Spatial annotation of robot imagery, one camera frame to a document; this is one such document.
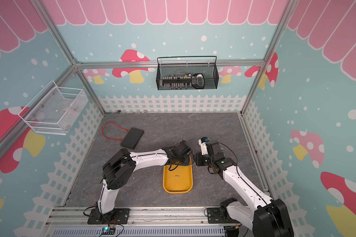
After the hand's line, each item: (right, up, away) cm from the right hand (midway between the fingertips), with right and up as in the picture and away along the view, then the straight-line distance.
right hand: (194, 156), depth 83 cm
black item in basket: (+2, +45, +7) cm, 46 cm away
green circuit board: (-44, -35, -11) cm, 57 cm away
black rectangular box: (-44, +9, +24) cm, 51 cm away
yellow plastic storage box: (-8, -14, +2) cm, 17 cm away
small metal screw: (-10, -12, +3) cm, 16 cm away
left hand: (-5, -6, +9) cm, 12 cm away
